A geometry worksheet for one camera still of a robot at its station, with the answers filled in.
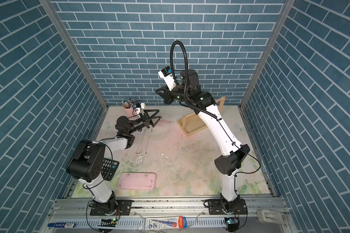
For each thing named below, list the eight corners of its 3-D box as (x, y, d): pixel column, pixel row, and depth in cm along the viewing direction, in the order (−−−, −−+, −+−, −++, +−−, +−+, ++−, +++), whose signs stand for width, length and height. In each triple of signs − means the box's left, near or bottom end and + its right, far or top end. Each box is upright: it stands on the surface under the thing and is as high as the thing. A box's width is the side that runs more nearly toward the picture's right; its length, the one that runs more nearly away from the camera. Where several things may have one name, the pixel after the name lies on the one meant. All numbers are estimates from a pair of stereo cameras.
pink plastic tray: (117, 190, 81) (115, 188, 79) (121, 173, 87) (120, 171, 85) (154, 190, 81) (153, 188, 79) (156, 174, 87) (155, 172, 85)
